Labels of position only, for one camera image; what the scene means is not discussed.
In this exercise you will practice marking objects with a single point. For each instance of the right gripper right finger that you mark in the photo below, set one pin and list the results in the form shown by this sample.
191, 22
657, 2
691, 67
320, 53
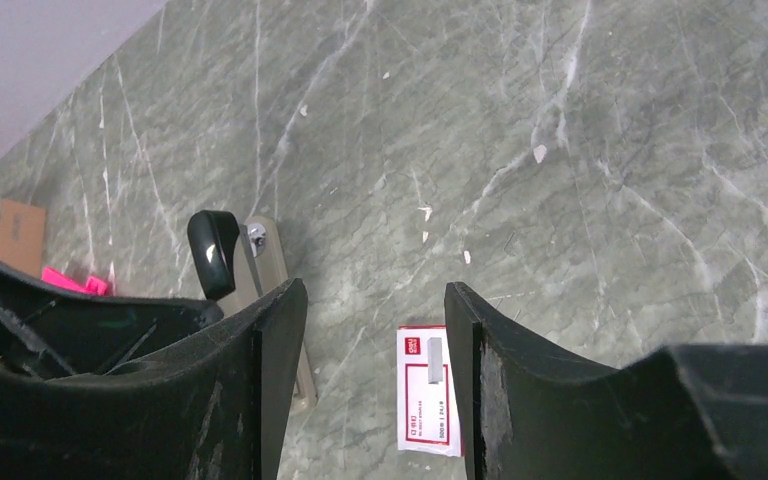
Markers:
530, 409

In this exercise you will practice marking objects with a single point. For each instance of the red white staple box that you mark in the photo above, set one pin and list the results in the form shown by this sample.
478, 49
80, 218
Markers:
427, 413

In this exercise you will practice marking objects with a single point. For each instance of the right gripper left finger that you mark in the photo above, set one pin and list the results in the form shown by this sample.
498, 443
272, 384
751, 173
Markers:
106, 387

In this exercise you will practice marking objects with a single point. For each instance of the beige black stapler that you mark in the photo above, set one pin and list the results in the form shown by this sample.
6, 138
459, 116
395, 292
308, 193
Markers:
258, 278

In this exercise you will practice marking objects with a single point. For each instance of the pink plastic staple remover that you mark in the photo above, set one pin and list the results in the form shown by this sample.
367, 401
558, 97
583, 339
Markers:
93, 285

